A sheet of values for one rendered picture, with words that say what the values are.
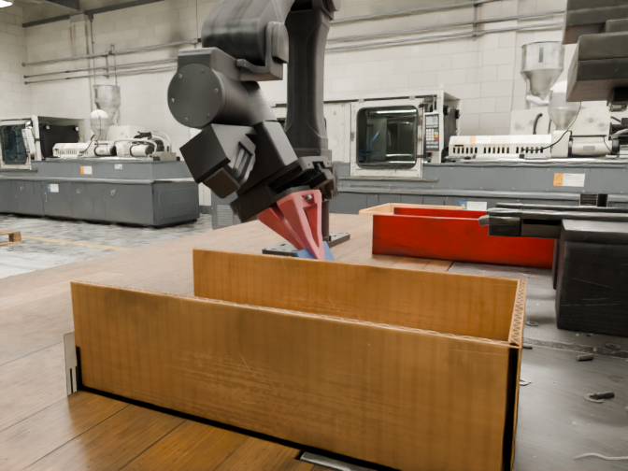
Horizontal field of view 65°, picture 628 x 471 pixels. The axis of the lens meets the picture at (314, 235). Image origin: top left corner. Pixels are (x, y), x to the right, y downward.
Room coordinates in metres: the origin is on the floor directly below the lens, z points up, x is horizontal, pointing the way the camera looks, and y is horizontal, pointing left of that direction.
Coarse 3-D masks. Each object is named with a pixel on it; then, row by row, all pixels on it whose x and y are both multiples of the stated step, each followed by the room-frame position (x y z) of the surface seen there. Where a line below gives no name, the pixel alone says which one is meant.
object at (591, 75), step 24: (576, 0) 0.45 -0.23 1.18; (600, 0) 0.44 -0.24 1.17; (624, 0) 0.44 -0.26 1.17; (576, 24) 0.45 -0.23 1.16; (600, 24) 0.45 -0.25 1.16; (624, 24) 0.43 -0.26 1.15; (576, 48) 0.45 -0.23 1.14; (600, 48) 0.41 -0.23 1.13; (624, 48) 0.40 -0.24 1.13; (576, 72) 0.42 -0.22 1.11; (600, 72) 0.41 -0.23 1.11; (624, 72) 0.40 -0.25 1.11; (576, 96) 0.53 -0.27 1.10; (600, 96) 0.53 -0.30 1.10; (624, 96) 0.46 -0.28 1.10
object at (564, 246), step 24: (552, 264) 0.57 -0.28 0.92; (576, 264) 0.39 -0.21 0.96; (600, 264) 0.38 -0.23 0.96; (624, 264) 0.38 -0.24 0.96; (576, 288) 0.39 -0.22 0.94; (600, 288) 0.38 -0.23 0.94; (624, 288) 0.38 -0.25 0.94; (576, 312) 0.39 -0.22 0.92; (600, 312) 0.38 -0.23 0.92; (624, 312) 0.38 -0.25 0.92; (624, 336) 0.38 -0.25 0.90
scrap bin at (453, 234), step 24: (384, 216) 0.71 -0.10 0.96; (408, 216) 0.69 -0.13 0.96; (432, 216) 0.79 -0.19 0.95; (456, 216) 0.77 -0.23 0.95; (480, 216) 0.76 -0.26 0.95; (384, 240) 0.70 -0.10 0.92; (408, 240) 0.69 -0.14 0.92; (432, 240) 0.68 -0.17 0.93; (456, 240) 0.66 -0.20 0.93; (480, 240) 0.65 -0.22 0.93; (504, 240) 0.64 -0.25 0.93; (528, 240) 0.63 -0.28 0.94; (552, 240) 0.61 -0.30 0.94; (504, 264) 0.64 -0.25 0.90; (528, 264) 0.62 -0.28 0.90
